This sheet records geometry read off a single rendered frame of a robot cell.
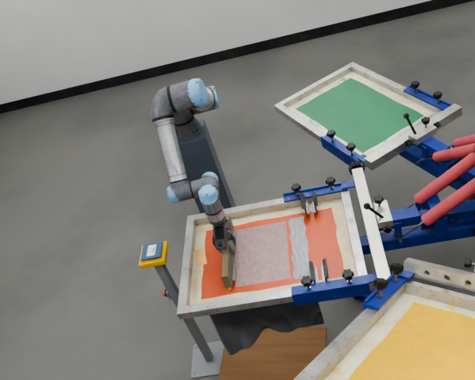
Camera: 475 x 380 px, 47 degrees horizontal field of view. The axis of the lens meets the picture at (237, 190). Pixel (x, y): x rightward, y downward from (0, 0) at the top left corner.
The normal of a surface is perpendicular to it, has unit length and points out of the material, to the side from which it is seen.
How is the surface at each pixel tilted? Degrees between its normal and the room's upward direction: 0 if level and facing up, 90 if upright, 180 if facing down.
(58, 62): 90
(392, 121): 0
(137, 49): 90
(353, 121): 0
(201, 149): 90
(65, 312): 0
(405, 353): 32
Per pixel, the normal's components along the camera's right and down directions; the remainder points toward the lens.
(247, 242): -0.26, -0.73
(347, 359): 0.04, -0.97
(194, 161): 0.11, 0.63
